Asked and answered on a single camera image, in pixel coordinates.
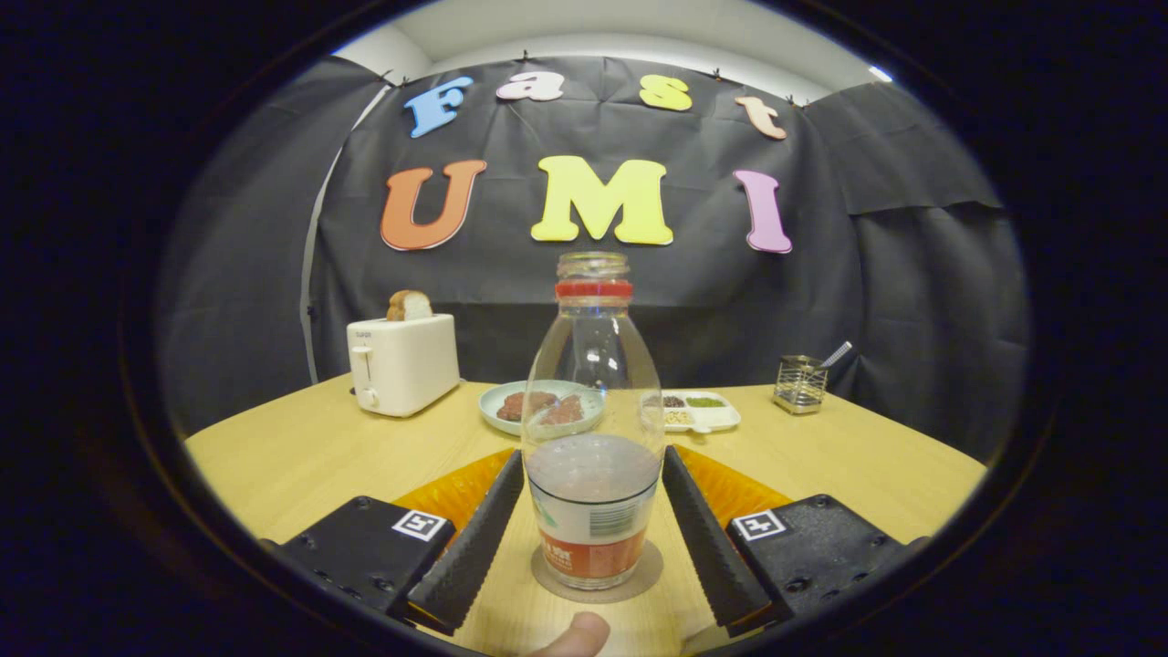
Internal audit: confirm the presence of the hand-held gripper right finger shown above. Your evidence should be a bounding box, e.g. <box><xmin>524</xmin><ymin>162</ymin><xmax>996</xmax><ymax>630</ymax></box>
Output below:
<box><xmin>662</xmin><ymin>444</ymin><xmax>927</xmax><ymax>640</ymax></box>

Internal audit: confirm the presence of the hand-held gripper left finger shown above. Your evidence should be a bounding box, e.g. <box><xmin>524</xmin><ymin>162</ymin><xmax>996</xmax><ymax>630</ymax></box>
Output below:
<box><xmin>265</xmin><ymin>447</ymin><xmax>527</xmax><ymax>637</ymax></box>

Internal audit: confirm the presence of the clear juice bottle red label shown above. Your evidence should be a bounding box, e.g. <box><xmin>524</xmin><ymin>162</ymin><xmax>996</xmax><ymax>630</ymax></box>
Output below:
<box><xmin>522</xmin><ymin>252</ymin><xmax>666</xmax><ymax>591</ymax></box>

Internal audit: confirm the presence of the round brown coaster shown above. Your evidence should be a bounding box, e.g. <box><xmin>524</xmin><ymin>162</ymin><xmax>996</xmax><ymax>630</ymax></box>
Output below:
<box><xmin>531</xmin><ymin>538</ymin><xmax>664</xmax><ymax>604</ymax></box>

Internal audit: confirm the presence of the white divided condiment dish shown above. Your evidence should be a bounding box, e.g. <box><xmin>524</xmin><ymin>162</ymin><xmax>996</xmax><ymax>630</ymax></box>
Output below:
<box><xmin>643</xmin><ymin>390</ymin><xmax>742</xmax><ymax>434</ymax></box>

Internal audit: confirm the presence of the wooden table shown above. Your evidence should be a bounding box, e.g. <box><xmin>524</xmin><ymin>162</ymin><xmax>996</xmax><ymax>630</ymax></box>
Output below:
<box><xmin>182</xmin><ymin>372</ymin><xmax>989</xmax><ymax>653</ymax></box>

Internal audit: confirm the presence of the pale green plate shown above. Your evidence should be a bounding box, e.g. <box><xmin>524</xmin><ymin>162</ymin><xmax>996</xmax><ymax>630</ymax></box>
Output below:
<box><xmin>479</xmin><ymin>380</ymin><xmax>606</xmax><ymax>437</ymax></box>

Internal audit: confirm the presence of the brown meat piece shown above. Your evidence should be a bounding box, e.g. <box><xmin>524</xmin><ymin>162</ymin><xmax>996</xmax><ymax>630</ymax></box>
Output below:
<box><xmin>538</xmin><ymin>394</ymin><xmax>585</xmax><ymax>427</ymax></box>
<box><xmin>497</xmin><ymin>391</ymin><xmax>558</xmax><ymax>422</ymax></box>

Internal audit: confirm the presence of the white toaster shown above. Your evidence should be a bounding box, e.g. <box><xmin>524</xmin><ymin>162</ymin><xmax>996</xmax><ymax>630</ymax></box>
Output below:
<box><xmin>346</xmin><ymin>313</ymin><xmax>463</xmax><ymax>419</ymax></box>

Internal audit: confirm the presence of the bread slice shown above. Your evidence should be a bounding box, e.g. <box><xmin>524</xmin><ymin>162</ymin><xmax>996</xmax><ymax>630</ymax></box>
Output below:
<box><xmin>386</xmin><ymin>289</ymin><xmax>434</xmax><ymax>322</ymax></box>

